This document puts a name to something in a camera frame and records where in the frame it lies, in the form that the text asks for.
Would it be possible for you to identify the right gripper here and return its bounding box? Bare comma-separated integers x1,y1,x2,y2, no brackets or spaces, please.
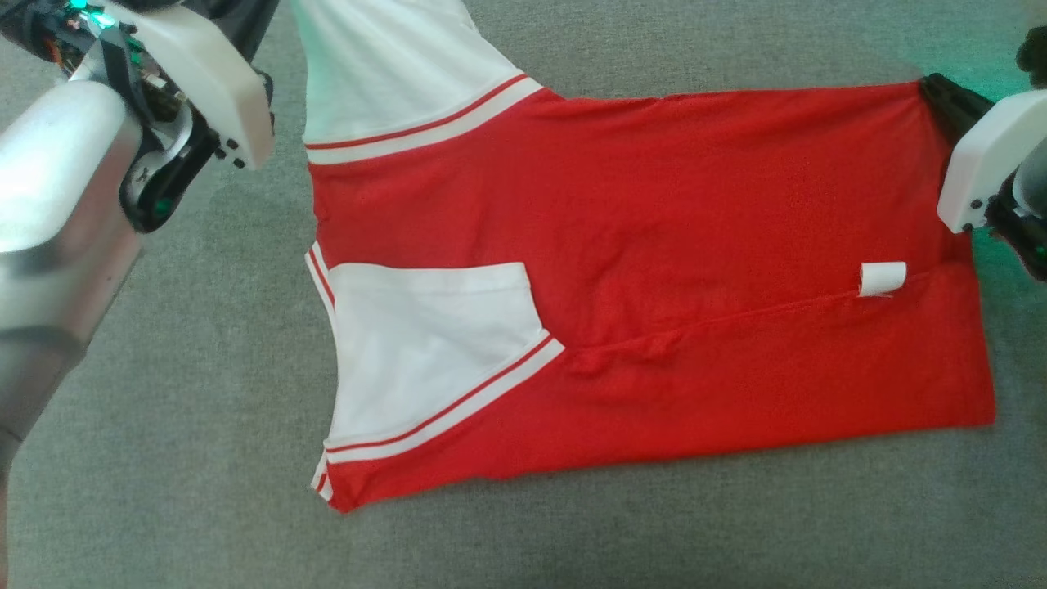
920,74,1047,235

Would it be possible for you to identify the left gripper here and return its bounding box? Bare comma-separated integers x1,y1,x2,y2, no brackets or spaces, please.
61,0,279,170

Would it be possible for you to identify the red and white striped shirt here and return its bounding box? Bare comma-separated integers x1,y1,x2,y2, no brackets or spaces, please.
290,0,997,515

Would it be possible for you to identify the large grey fabric ottoman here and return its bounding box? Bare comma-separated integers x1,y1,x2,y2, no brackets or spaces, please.
0,0,1047,589

